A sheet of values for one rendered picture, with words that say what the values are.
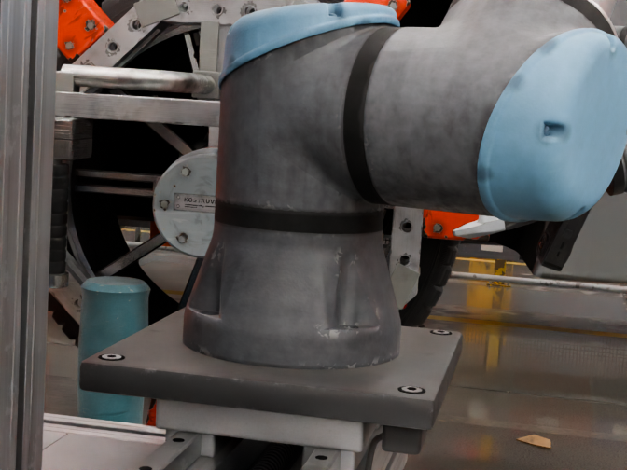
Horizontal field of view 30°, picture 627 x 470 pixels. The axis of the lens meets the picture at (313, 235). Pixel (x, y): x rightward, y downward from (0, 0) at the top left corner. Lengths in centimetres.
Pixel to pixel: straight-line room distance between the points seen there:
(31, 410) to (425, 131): 29
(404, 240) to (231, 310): 83
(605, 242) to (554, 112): 114
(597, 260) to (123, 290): 72
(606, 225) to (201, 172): 66
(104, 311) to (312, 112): 81
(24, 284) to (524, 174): 30
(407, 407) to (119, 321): 85
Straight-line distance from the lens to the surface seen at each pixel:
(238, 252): 76
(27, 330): 70
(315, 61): 74
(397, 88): 71
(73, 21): 163
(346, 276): 76
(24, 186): 68
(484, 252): 531
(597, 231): 180
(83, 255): 173
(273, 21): 75
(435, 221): 156
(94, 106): 142
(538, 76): 68
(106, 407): 153
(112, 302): 150
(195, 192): 144
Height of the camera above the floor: 99
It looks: 7 degrees down
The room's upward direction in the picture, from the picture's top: 4 degrees clockwise
